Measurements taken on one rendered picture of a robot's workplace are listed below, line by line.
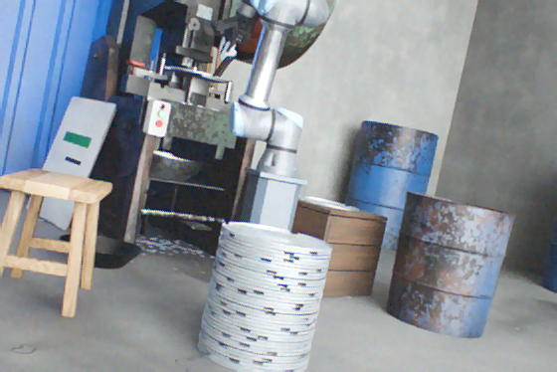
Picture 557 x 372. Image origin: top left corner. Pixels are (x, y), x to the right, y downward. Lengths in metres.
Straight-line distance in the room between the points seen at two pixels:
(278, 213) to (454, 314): 0.74
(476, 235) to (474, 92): 3.63
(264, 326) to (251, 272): 0.13
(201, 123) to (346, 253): 0.83
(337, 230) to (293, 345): 1.00
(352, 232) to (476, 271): 0.51
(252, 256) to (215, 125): 1.36
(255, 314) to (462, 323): 1.11
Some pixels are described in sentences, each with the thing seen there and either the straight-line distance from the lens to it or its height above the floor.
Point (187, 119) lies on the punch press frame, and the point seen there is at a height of 0.58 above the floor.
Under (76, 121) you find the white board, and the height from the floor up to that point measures 0.47.
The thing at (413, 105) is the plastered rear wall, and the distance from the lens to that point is 5.64.
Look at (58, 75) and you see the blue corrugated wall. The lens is 3.92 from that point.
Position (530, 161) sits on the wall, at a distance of 5.50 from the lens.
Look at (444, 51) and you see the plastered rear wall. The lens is 5.89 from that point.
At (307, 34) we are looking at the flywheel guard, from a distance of 2.97.
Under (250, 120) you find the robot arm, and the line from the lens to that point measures 2.21.
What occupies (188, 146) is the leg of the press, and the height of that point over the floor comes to 0.46.
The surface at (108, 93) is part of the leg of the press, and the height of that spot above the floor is 0.63.
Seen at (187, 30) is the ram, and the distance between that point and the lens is 2.91.
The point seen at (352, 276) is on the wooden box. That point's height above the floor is 0.09.
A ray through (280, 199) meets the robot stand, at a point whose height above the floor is 0.37.
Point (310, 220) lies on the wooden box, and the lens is 2.54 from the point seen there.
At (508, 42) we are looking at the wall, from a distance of 5.89.
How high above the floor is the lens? 0.54
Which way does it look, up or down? 3 degrees down
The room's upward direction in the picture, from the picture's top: 12 degrees clockwise
